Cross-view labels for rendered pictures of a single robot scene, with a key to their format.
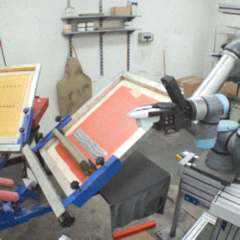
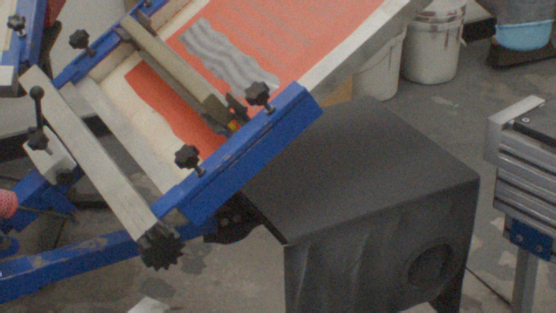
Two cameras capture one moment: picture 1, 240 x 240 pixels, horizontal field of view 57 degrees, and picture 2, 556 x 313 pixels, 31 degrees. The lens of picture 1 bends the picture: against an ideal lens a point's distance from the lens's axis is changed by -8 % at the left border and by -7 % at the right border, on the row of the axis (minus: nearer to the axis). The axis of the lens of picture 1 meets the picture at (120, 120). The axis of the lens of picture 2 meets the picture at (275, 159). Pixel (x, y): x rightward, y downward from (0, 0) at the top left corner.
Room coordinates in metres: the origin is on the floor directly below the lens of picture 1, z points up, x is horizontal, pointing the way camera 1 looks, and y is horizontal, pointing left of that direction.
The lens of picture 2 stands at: (-0.62, -0.09, 2.10)
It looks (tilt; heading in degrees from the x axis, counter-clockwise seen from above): 31 degrees down; 6
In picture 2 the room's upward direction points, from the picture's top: 1 degrees counter-clockwise
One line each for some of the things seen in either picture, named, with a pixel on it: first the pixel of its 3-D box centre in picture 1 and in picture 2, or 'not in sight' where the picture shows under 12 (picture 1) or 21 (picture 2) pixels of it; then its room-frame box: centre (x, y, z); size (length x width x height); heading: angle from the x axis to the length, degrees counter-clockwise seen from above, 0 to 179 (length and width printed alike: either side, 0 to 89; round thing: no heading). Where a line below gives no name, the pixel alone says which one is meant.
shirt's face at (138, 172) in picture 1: (123, 171); (332, 160); (1.31, -0.02, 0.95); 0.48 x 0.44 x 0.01; 123
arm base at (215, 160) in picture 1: (220, 155); not in sight; (0.95, -0.50, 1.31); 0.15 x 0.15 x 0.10
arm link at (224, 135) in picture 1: (226, 135); not in sight; (0.94, -0.50, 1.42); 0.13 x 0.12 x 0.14; 23
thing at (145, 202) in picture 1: (137, 204); (372, 262); (1.15, -0.12, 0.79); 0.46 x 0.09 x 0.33; 123
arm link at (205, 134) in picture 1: (203, 130); (520, 2); (0.74, -0.30, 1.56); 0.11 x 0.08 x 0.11; 23
